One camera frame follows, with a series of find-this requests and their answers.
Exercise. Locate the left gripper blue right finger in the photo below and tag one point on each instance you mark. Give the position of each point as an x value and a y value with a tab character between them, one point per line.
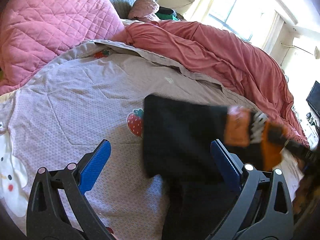
262	208

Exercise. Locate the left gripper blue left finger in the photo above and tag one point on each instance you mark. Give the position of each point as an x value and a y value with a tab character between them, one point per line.
46	216

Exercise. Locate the black sweater with print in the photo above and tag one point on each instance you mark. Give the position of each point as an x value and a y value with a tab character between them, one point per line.
177	137

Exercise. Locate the green and dark clothes pile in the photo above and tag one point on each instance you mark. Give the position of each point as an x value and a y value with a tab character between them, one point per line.
164	13

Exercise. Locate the beige strawberry bear bedspread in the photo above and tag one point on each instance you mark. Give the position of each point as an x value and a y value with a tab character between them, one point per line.
93	92

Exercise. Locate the black monitor screen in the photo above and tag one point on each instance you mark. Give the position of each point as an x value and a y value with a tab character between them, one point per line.
313	99

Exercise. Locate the coral red duvet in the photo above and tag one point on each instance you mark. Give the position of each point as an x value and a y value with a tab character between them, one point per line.
237	65

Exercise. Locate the pink quilted blanket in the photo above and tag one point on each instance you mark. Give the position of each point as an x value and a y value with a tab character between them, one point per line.
34	32

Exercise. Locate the dusty pink pillow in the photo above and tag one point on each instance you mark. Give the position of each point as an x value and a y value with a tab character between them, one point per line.
144	11

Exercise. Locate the window with frame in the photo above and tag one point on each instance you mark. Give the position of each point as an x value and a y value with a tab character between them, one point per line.
258	22

